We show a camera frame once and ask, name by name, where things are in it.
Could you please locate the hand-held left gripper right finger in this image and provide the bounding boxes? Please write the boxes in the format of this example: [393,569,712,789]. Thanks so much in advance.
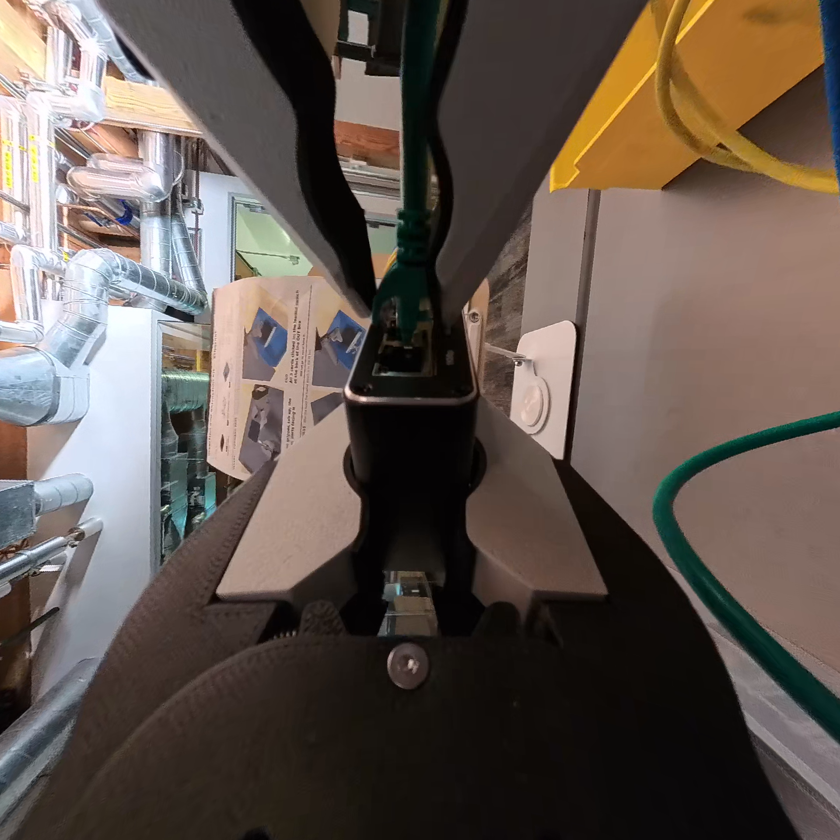
[435,399,610,637]

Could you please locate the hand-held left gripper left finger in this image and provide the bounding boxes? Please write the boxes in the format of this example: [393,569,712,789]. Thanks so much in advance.
[215,397,385,636]

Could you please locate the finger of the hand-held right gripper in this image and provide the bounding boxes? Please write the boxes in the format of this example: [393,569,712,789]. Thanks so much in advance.
[427,0,652,324]
[97,0,380,319]

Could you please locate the green ethernet cable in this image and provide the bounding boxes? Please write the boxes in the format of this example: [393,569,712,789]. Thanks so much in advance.
[373,0,840,744]

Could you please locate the black network switch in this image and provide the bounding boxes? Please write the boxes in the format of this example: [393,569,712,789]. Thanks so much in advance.
[341,314,485,595]

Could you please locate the yellow ethernet cable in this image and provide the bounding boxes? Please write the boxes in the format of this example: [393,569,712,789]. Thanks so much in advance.
[655,0,840,196]

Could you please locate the blue ethernet cable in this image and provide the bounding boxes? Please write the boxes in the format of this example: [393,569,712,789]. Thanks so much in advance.
[819,0,840,188]

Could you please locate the wooden ceiling beam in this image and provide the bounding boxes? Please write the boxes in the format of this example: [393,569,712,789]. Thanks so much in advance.
[101,73,206,139]

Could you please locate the printed instruction sheet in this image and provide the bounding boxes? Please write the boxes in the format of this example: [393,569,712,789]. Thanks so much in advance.
[205,274,370,481]

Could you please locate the wooden backing board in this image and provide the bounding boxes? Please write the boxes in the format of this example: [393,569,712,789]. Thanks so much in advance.
[461,279,492,329]

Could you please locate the silver ceiling ducts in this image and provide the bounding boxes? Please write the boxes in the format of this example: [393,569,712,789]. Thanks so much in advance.
[0,0,212,427]

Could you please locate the thin metal conduit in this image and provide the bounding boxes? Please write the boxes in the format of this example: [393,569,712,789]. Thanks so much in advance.
[0,518,105,592]

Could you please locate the grey metal box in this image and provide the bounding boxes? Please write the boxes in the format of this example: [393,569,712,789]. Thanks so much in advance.
[0,481,37,551]

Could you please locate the grey metal pipe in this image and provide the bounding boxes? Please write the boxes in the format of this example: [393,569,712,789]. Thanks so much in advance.
[0,656,101,798]

